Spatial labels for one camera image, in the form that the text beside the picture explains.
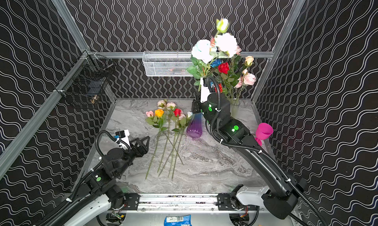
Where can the blue snack packet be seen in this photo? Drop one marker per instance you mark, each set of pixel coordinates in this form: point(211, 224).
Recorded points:
point(178, 220)

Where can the white peony flower stem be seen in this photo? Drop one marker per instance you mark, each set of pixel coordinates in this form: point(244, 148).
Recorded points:
point(221, 46)

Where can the black wire basket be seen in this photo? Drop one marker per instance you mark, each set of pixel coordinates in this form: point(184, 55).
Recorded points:
point(86, 89)

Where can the red rose stem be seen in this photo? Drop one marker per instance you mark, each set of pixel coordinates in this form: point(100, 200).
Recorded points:
point(220, 87)
point(225, 75)

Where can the white wire mesh basket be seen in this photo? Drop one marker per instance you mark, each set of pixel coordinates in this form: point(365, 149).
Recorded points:
point(167, 63)

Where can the red roses bunch stem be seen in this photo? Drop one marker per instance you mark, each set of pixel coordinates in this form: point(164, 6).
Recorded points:
point(176, 122)

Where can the pink peony flower stem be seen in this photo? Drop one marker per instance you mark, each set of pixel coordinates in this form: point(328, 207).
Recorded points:
point(238, 50)

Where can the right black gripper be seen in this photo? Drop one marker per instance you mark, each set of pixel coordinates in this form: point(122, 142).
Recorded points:
point(196, 107)

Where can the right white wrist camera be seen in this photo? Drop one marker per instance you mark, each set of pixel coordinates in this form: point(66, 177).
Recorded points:
point(204, 90)

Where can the cream rose flower stem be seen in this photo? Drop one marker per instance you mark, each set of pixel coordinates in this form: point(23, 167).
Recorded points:
point(249, 60)

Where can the purple blue glass vase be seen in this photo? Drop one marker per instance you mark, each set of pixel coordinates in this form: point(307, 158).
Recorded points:
point(194, 129)

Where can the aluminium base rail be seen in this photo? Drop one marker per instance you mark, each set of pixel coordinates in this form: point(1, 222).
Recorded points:
point(181, 203)

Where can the blue rose flower stem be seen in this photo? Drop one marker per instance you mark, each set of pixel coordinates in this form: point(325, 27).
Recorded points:
point(216, 63)

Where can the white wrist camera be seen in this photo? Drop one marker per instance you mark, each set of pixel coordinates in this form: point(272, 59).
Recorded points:
point(122, 139)
point(204, 90)

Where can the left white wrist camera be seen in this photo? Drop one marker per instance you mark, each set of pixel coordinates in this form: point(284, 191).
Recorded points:
point(122, 139)

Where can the orange yellow rose stem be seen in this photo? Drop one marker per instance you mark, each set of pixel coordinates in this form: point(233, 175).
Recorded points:
point(156, 119)

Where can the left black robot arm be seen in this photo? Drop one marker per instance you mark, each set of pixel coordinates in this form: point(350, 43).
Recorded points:
point(97, 191)

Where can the magenta plastic goblet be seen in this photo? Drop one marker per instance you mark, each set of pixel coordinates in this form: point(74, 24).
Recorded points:
point(263, 132)

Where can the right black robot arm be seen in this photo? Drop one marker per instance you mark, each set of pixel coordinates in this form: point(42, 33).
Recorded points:
point(283, 191)

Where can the frosted clear glass vase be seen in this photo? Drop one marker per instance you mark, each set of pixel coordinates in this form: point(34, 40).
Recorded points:
point(234, 108)

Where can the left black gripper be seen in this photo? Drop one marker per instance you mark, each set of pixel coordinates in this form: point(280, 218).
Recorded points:
point(136, 146)

